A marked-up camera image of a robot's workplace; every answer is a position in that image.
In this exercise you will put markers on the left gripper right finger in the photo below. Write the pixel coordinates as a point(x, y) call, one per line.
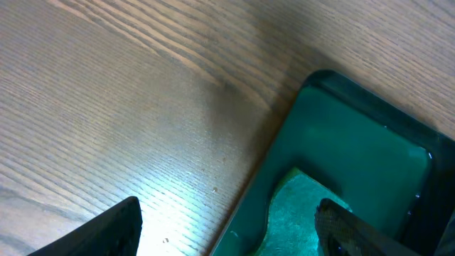
point(340, 232)

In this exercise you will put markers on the green sponge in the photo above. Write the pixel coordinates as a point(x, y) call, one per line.
point(291, 216)

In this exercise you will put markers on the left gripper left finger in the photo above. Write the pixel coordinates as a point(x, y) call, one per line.
point(115, 232)

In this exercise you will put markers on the black rectangular tray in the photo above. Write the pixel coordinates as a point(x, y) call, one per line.
point(395, 172)

